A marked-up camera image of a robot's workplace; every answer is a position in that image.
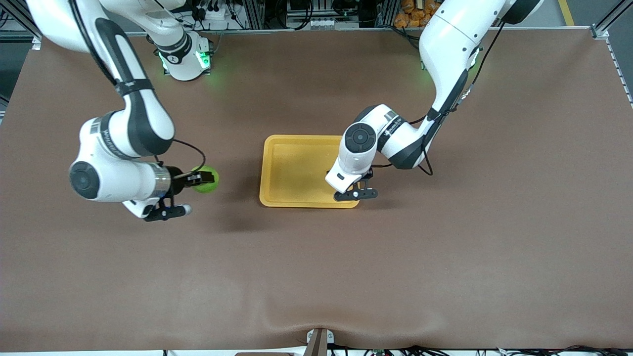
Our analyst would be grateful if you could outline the yellow plastic tray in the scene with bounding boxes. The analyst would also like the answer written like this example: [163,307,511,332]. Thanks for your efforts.
[260,134,361,209]

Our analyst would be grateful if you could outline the brown table mat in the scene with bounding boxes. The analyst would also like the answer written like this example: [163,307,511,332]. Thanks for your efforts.
[0,29,633,353]

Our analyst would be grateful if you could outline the white power strip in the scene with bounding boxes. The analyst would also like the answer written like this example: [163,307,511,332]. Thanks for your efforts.
[195,4,233,20]

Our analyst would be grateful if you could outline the bag of orange bread rolls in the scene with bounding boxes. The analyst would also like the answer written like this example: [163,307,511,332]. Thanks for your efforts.
[394,0,444,28]

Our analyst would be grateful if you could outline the grey electronics box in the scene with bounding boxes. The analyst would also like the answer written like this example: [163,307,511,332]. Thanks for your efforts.
[286,0,348,29]

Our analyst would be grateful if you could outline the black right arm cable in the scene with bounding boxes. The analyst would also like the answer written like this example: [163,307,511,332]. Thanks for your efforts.
[69,0,207,173]

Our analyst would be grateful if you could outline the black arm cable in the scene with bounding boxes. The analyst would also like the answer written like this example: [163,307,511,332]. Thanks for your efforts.
[69,0,207,173]
[371,20,508,177]

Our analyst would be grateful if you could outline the aluminium table edge rail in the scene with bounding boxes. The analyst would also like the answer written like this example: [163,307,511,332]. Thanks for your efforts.
[126,27,594,38]

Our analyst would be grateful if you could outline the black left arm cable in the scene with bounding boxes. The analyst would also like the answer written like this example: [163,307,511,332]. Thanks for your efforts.
[371,20,508,177]

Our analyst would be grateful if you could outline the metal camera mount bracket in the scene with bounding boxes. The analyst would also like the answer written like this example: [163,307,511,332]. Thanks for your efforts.
[304,328,335,356]

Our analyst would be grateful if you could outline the aluminium frame profile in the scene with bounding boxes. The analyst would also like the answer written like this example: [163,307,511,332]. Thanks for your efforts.
[590,4,633,41]
[0,0,43,50]

